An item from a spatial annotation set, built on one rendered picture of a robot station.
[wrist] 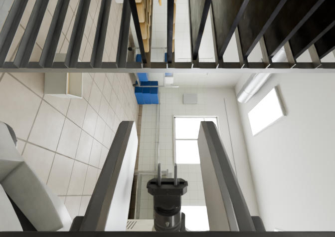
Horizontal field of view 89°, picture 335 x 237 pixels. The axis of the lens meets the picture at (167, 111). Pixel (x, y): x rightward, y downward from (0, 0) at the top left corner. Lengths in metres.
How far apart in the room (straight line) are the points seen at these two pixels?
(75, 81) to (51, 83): 0.22
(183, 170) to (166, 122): 1.41
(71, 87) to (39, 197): 1.25
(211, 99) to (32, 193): 5.26
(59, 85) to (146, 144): 3.67
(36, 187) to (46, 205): 0.04
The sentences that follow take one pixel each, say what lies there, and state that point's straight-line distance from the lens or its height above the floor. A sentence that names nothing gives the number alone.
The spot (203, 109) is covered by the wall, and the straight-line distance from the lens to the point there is 5.27.
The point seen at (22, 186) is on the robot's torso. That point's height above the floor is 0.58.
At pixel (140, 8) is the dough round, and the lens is 0.53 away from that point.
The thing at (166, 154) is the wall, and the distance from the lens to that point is 4.72.
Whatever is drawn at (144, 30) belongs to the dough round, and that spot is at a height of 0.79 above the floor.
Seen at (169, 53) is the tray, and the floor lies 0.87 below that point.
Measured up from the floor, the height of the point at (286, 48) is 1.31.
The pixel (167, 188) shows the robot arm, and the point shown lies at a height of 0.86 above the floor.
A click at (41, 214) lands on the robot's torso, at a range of 0.44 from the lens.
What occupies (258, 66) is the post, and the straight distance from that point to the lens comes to 0.73.
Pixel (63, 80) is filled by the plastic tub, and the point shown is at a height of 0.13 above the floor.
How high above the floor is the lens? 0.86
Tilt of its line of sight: level
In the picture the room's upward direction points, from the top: 90 degrees clockwise
